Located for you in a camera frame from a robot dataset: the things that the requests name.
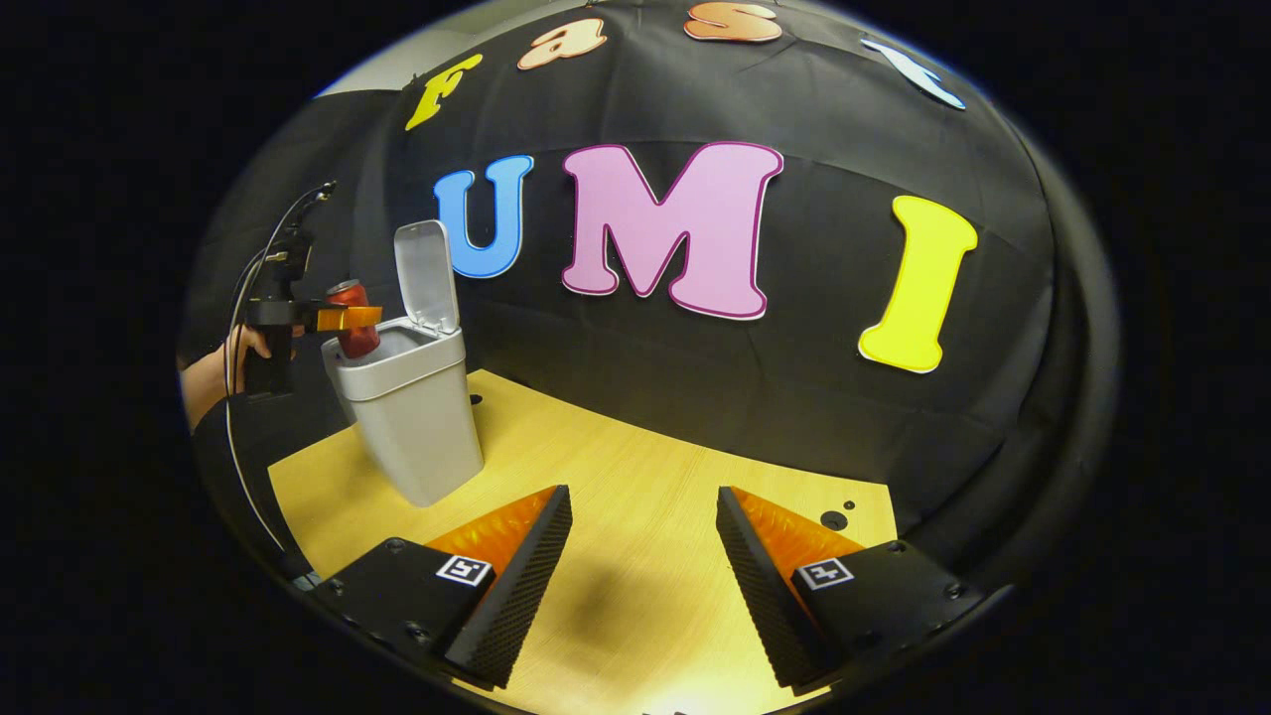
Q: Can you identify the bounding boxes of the wooden desktop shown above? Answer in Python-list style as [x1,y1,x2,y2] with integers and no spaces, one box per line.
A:
[268,369,900,715]

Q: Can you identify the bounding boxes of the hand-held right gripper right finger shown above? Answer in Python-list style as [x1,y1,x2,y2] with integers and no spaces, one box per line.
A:
[715,485,986,696]

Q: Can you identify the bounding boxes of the white desktop garbage bin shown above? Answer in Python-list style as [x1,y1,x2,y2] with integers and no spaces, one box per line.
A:
[320,219,486,508]

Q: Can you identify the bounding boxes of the thin gripper cable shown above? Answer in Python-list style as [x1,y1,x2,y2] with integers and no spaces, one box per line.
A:
[224,182,337,559]

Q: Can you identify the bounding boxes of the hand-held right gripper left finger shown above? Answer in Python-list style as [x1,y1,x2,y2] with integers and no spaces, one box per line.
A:
[313,485,575,692]

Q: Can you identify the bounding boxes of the black backdrop cloth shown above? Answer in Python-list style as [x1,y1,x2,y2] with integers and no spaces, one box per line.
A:
[179,0,1123,597]

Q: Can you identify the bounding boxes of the red pop can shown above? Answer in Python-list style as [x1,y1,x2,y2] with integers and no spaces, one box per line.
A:
[326,279,382,359]

